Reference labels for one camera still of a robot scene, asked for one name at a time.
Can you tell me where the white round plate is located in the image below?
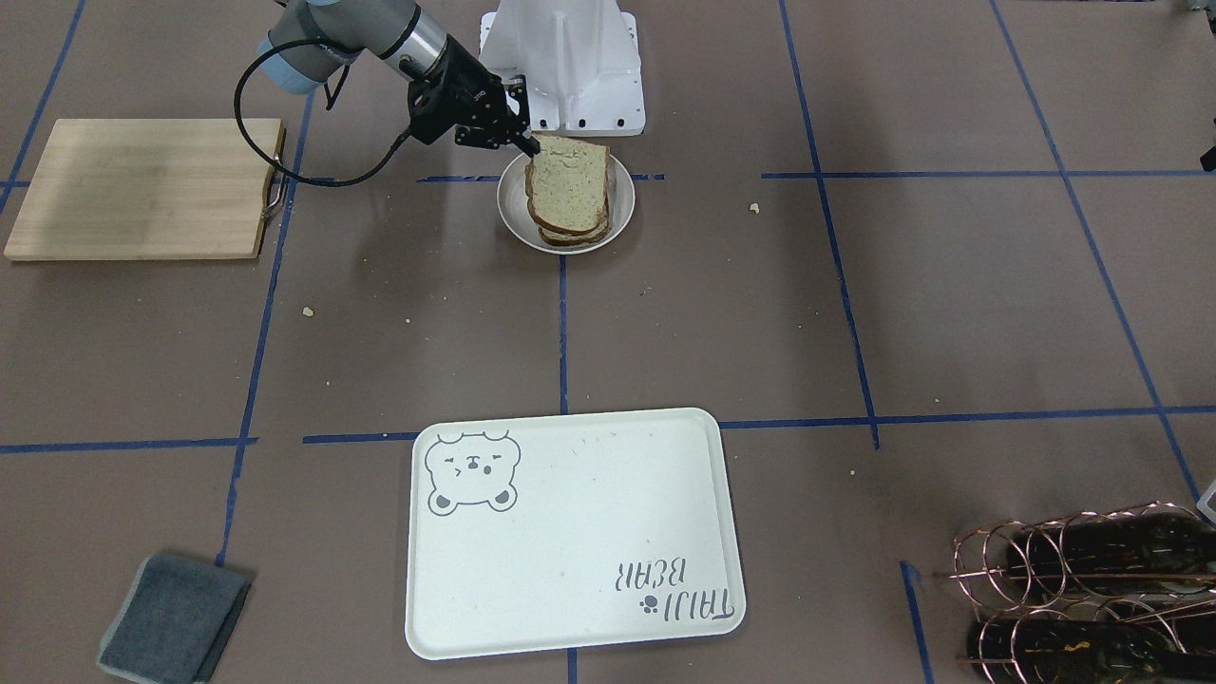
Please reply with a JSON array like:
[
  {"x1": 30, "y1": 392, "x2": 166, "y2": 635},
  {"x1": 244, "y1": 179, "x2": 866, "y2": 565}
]
[{"x1": 496, "y1": 153, "x2": 636, "y2": 256}]

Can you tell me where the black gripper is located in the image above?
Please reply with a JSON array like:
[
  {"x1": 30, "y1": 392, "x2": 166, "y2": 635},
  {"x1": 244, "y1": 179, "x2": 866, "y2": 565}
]
[{"x1": 409, "y1": 37, "x2": 542, "y2": 159}]

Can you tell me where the dark wine bottle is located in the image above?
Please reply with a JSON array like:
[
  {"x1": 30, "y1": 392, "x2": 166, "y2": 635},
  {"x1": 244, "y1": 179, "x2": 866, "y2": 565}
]
[
  {"x1": 1006, "y1": 510, "x2": 1215, "y2": 598},
  {"x1": 959, "y1": 609, "x2": 1215, "y2": 683}
]

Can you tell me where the grey folded cloth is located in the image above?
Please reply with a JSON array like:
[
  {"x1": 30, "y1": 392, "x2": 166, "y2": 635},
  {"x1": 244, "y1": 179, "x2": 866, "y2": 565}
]
[{"x1": 96, "y1": 553, "x2": 253, "y2": 683}]

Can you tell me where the cream bear tray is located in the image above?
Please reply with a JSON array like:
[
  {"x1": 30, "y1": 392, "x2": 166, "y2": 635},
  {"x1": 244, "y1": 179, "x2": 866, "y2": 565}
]
[{"x1": 404, "y1": 408, "x2": 748, "y2": 658}]

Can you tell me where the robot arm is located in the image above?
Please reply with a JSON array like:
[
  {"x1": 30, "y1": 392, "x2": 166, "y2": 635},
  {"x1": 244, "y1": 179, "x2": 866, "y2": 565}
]
[{"x1": 257, "y1": 1, "x2": 542, "y2": 157}]

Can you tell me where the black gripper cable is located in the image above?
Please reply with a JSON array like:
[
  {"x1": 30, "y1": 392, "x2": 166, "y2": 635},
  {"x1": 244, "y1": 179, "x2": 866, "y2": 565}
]
[{"x1": 233, "y1": 38, "x2": 415, "y2": 187}]

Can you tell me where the dark wine bottle lower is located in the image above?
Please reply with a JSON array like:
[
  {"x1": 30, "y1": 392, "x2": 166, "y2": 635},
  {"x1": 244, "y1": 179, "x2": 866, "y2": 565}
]
[{"x1": 959, "y1": 609, "x2": 1215, "y2": 683}]

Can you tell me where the copper wire bottle rack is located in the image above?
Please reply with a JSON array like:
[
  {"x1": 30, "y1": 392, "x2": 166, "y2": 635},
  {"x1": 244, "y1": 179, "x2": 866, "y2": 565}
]
[{"x1": 945, "y1": 501, "x2": 1215, "y2": 683}]

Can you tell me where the bread slice on plate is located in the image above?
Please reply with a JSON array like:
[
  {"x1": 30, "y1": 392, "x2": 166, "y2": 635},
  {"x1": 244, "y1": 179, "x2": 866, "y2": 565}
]
[{"x1": 536, "y1": 222, "x2": 612, "y2": 248}]

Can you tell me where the bread slice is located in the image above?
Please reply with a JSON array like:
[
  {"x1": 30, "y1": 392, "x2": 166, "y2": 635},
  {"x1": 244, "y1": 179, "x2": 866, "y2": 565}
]
[
  {"x1": 525, "y1": 133, "x2": 610, "y2": 235},
  {"x1": 536, "y1": 222, "x2": 612, "y2": 248}
]

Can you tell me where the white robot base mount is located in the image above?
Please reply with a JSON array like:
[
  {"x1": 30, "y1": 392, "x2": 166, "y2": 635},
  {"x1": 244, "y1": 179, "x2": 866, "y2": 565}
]
[{"x1": 479, "y1": 1, "x2": 647, "y2": 136}]

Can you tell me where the dark wine bottle upper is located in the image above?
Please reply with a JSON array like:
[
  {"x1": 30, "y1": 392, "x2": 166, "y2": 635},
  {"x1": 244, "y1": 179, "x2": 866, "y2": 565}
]
[{"x1": 1006, "y1": 510, "x2": 1215, "y2": 598}]

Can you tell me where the wooden cutting board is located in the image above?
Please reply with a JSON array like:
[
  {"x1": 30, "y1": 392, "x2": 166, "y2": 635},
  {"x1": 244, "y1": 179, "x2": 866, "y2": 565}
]
[{"x1": 4, "y1": 118, "x2": 287, "y2": 260}]

